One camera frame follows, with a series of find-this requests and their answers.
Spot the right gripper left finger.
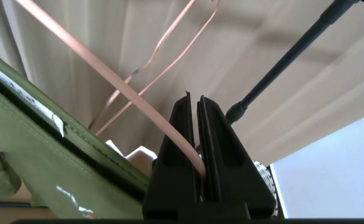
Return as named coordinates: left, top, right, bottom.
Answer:
left=142, top=91, right=201, bottom=219

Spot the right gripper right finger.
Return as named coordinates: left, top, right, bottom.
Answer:
left=196, top=95, right=278, bottom=219

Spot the pink clothes hanger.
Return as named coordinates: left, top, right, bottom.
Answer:
left=88, top=0, right=222, bottom=137
left=14, top=0, right=207, bottom=180

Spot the green printed shirt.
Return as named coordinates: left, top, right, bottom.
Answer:
left=0, top=46, right=151, bottom=220

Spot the white laundry basket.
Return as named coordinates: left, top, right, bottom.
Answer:
left=252, top=160, right=284, bottom=218

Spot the beige curtain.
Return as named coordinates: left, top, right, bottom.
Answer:
left=0, top=0, right=364, bottom=167

